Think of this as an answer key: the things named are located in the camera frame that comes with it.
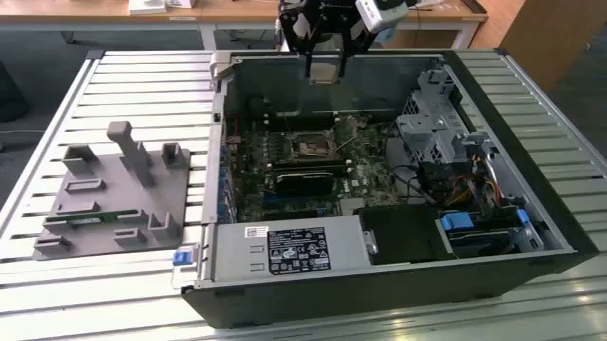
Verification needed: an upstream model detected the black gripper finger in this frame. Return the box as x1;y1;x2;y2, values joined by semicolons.
337;21;380;80
277;6;323;82

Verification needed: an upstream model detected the silver square CPU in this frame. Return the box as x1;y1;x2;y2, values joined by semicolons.
309;65;344;86

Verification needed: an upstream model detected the metal CPU socket cover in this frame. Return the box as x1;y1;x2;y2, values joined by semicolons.
331;115;365;143

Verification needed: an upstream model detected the CPU socket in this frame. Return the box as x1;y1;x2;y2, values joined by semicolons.
288;131;339;161

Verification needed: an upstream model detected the grey metal disk cage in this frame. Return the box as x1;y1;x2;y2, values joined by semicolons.
393;68;499;168

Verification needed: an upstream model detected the green motherboard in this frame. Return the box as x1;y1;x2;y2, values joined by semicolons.
221;113;419;223

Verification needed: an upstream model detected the green RAM stick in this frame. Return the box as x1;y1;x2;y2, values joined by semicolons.
272;161;345;174
68;209;140;227

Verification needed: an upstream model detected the wooden cabinet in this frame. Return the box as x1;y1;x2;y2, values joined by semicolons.
474;0;594;92

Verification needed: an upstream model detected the black graphics card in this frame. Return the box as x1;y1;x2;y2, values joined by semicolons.
273;170;336;196

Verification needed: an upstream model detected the silver chipset heatsink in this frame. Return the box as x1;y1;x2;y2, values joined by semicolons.
339;197;367;215

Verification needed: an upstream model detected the blue disk carrier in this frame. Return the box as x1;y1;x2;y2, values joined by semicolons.
439;210;474;234

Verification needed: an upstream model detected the black plastic shroud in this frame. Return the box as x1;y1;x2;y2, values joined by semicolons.
357;205;455;266

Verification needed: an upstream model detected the silver power supply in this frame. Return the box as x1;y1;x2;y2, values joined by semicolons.
208;216;376;282

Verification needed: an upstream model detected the grey parts rack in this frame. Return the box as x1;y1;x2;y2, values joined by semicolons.
31;120;193;262

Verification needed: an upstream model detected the blue case latch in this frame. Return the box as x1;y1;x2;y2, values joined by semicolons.
172;248;196;266

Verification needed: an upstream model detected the black open PC case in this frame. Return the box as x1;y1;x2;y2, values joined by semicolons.
179;48;599;330

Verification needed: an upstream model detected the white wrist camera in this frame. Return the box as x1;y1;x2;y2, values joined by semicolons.
355;0;412;33

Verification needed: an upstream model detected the black cable bundle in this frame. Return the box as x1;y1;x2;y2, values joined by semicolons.
385;161;451;209

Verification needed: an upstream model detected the coloured power wire bundle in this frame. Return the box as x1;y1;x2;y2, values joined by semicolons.
444;170;504;209

